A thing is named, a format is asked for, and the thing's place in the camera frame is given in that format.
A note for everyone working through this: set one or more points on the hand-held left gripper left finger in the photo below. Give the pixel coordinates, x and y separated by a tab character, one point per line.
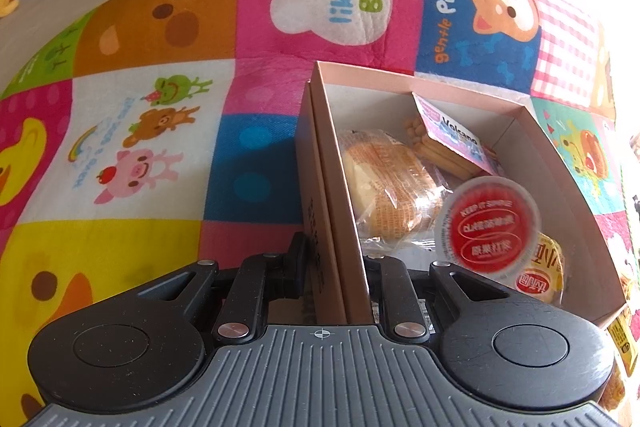
292	264

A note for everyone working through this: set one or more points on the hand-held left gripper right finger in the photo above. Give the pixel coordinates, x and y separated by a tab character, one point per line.
400	287

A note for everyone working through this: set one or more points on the pink cardboard box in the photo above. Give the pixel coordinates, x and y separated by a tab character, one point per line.
340	267

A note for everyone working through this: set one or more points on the red lid jelly cup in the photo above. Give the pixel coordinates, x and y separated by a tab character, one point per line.
485	227

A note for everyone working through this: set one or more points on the round bread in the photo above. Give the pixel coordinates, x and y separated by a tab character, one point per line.
390	182

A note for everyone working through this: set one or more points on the yellow snack packet red label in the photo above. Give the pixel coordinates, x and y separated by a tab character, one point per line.
542	272

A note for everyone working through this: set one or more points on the biscuit sticks packet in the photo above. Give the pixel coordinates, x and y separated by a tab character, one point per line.
450	137

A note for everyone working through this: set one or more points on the colourful cartoon play mat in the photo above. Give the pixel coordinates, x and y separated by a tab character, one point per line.
150	107

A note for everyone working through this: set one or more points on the long green yellow snack packet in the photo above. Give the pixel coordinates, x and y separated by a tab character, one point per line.
622	337

